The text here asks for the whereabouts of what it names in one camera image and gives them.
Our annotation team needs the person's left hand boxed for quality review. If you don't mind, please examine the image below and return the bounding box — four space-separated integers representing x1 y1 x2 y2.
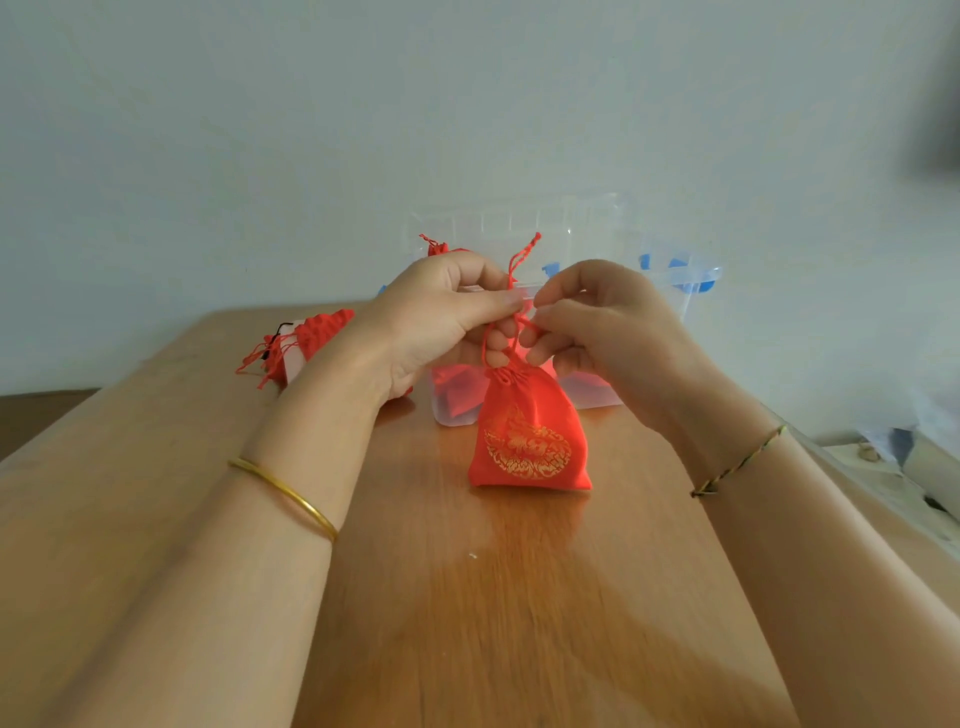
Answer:
358 250 527 405

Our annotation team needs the person's right hand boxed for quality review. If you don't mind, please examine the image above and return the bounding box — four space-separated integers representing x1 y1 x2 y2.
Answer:
519 258 725 435

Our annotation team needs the red gold-printed drawstring pouch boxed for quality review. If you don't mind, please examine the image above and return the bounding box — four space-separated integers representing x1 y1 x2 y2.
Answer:
468 231 594 493

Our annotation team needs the person's left forearm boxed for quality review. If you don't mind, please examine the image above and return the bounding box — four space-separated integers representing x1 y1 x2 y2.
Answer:
0 303 406 728

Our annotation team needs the person's right forearm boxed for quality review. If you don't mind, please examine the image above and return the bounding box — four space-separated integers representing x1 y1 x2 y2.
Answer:
637 381 960 728

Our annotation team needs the clear plastic storage box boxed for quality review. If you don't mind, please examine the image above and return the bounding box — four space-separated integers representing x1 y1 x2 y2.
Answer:
378 253 726 429

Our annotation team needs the clear plastic box lid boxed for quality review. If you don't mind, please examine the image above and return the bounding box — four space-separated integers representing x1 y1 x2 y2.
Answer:
401 192 628 265

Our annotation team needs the white card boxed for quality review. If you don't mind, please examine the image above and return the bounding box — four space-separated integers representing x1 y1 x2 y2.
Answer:
283 324 320 387

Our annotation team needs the gold bangle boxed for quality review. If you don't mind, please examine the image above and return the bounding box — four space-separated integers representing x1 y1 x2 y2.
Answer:
227 455 340 545

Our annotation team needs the clear plastic bag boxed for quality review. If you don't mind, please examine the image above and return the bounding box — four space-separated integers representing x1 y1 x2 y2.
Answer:
843 352 960 459

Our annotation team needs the braided string bracelet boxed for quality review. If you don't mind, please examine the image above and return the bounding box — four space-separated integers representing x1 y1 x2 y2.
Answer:
690 424 788 499

